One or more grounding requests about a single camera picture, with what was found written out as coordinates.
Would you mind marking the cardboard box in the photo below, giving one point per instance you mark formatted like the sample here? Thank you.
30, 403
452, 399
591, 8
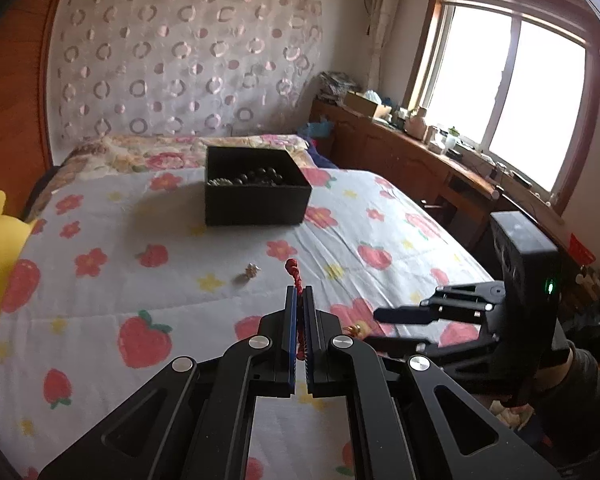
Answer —
360, 105

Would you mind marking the pale window curtain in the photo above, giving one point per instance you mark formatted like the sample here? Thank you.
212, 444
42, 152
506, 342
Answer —
385, 20

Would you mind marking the black jewelry box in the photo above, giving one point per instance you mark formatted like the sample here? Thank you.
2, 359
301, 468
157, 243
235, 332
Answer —
255, 207

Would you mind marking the wooden cabinet counter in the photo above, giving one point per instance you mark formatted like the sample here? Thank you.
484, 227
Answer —
395, 160

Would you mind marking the wooden framed window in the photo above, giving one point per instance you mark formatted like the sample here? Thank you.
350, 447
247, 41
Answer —
480, 70

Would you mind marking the pink kettle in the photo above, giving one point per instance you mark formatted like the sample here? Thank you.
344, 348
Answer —
416, 125

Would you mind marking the white container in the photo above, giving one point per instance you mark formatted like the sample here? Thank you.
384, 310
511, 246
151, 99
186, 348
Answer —
433, 137

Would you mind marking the stack of papers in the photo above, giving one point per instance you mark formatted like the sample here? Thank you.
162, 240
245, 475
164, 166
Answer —
337, 85

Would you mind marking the floral quilt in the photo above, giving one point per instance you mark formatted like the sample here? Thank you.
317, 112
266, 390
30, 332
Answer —
145, 155

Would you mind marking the small gold ornament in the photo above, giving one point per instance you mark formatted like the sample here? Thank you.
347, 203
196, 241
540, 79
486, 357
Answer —
358, 330

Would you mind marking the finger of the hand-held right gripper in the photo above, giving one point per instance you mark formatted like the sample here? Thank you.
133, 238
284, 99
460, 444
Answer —
430, 305
405, 345

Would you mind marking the yellow plush toy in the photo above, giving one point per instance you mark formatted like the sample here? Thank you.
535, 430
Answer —
0, 260

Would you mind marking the strawberry flower bed sheet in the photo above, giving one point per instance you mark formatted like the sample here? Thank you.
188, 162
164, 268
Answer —
130, 285

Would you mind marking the white bottle green cap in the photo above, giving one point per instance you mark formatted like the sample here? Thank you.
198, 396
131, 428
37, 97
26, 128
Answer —
451, 142

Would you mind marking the circle patterned wall curtain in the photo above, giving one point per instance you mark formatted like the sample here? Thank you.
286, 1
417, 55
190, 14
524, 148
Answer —
180, 60

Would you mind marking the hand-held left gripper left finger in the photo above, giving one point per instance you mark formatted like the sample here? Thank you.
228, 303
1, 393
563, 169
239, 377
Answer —
293, 320

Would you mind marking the person's right forearm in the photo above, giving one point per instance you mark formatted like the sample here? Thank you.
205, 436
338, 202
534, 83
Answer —
585, 400

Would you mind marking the wooden wardrobe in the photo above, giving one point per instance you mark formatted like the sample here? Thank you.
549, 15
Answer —
15, 110

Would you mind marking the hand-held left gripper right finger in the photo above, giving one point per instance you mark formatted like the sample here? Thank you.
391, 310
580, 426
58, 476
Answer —
312, 330

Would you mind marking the blue plastic bag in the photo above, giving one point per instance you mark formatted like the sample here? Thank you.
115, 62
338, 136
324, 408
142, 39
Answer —
320, 129

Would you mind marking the red paper bag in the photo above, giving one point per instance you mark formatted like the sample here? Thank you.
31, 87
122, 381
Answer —
582, 249

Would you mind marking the dark blue blanket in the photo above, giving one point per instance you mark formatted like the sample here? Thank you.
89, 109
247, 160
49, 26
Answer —
322, 157

